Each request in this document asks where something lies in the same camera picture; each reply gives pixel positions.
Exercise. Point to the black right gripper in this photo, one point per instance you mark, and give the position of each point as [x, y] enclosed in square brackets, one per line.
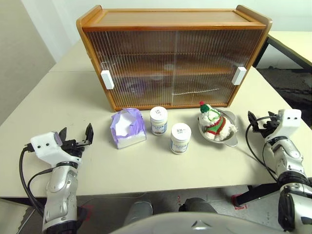
[269, 126]

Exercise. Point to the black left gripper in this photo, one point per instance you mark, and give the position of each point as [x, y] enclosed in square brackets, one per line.
[72, 146]

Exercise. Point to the white plush dog toy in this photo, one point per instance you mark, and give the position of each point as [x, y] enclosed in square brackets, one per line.
[219, 129]

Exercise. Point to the purple tissue pack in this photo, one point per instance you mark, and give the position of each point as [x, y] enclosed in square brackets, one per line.
[139, 119]

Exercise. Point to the ribbed clear sliding door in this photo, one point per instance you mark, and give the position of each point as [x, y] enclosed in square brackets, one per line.
[207, 61]
[136, 61]

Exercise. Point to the white jar with blue label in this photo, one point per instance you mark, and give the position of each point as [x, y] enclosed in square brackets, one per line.
[180, 139]
[158, 122]

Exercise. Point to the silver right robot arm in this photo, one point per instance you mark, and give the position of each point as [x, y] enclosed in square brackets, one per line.
[290, 151]

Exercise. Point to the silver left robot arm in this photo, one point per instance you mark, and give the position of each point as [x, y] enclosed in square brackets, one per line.
[61, 185]

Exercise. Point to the wooden cabinet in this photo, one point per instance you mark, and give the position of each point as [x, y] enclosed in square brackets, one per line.
[170, 19]

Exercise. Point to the stainless steel bowl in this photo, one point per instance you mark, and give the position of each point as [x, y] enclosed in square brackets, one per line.
[231, 142]

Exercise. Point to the black table leg brace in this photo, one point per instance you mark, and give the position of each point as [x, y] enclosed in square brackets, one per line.
[256, 192]

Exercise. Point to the grey rounded robot leg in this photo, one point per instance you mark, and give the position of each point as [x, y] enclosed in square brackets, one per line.
[139, 209]
[197, 206]

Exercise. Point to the silver robot torso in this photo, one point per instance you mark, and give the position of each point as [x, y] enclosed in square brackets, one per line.
[195, 226]

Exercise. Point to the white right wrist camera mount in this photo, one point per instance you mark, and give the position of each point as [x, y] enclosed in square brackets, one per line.
[290, 119]

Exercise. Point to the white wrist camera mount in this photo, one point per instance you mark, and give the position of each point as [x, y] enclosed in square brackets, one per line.
[46, 146]
[290, 119]

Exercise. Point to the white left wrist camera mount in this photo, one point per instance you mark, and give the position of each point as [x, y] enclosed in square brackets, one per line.
[46, 146]

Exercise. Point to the beige table with black frame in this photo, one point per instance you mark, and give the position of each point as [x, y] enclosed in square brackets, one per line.
[292, 39]

